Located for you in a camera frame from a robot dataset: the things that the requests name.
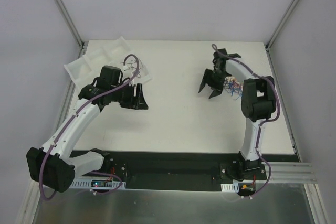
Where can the white cable duct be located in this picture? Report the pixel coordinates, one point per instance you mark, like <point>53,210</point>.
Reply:
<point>96,183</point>
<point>230,188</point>

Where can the right aluminium frame post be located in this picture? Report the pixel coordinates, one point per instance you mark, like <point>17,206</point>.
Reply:
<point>288,12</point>

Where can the white foam compartment tray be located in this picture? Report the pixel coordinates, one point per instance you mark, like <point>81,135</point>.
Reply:
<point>83,70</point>

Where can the left aluminium frame post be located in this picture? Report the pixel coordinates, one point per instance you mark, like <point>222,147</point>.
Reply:
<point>69,22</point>

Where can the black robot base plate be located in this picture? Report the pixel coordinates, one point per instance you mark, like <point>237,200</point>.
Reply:
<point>180,171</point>

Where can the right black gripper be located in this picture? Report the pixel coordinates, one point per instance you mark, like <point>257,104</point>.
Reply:
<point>214,81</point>

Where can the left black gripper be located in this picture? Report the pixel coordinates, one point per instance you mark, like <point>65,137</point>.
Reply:
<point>134,96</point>

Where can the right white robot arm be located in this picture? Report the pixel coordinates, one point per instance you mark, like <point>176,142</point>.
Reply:
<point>259,100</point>

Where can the aluminium frame post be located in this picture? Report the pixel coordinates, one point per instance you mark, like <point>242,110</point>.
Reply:
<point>69,22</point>
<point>288,12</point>

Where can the aluminium front rail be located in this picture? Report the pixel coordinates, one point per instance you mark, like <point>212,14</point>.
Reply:
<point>292,173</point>

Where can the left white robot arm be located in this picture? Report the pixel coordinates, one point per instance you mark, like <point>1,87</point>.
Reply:
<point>51,165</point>

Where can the right white cable duct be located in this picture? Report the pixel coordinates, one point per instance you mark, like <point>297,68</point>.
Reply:
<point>230,188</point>

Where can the left white cable duct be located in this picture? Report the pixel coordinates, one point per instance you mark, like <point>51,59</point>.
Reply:
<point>96,183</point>

